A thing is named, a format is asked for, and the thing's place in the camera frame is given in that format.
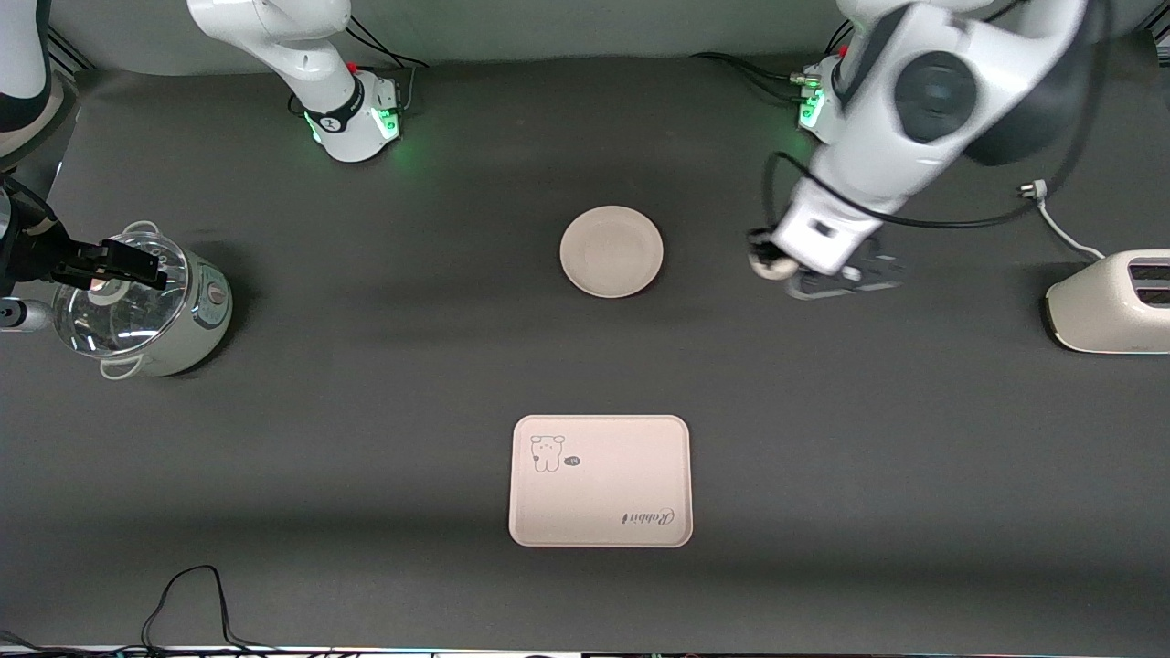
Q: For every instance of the white steamed bun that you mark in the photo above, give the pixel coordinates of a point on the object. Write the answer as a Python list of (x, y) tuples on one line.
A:
[(775, 267)]

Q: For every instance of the aluminium frame rail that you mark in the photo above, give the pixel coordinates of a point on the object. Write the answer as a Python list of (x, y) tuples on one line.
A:
[(1161, 35), (69, 50)]

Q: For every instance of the pale green electric pot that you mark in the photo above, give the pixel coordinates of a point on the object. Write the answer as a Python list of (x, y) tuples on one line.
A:
[(206, 320)]

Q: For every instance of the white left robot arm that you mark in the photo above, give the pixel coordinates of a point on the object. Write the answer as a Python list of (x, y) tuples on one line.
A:
[(877, 155)]

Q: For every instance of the glass pot lid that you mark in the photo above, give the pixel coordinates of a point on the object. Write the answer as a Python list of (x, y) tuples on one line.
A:
[(119, 320)]

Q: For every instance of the beige rectangular tray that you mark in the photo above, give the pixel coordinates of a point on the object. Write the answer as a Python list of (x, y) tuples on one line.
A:
[(600, 481)]

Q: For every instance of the beige round stand base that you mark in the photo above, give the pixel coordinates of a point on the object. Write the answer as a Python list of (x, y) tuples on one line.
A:
[(57, 105)]

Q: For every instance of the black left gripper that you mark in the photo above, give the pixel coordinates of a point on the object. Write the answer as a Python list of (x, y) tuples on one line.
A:
[(769, 251)]

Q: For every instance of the round beige plate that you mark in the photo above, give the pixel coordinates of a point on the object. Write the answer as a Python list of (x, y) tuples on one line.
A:
[(611, 251)]

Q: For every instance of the cream toaster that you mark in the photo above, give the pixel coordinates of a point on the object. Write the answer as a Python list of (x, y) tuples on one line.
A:
[(1111, 311)]

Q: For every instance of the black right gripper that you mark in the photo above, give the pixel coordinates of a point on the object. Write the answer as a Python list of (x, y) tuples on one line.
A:
[(44, 257)]

